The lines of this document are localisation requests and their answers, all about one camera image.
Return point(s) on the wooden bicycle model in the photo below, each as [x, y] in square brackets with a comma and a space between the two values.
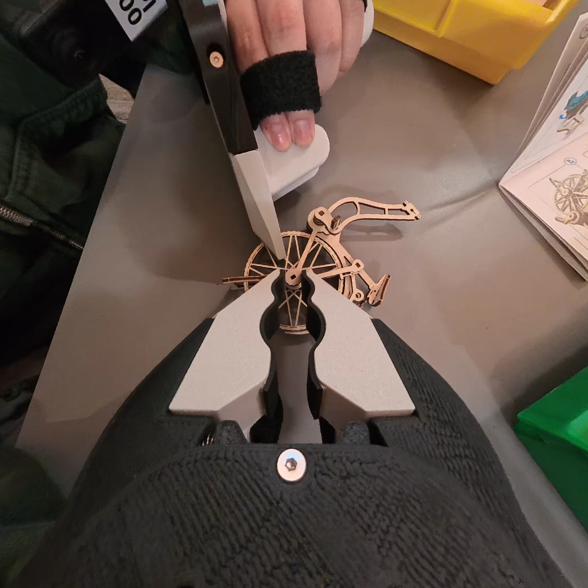
[320, 216]

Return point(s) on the green plastic bin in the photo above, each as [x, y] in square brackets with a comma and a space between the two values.
[560, 422]

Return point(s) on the person's left hand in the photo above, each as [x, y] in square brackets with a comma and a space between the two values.
[294, 27]

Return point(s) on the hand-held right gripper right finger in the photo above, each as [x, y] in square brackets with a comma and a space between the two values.
[363, 367]

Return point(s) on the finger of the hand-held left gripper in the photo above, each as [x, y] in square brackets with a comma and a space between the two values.
[257, 197]

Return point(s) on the white instruction booklet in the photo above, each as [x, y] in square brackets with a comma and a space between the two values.
[551, 206]

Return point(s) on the yellow plastic bin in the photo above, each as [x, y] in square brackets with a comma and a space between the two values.
[459, 32]

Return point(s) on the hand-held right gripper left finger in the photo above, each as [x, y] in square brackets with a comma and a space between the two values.
[216, 367]

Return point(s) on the grey desk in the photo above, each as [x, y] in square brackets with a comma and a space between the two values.
[436, 321]

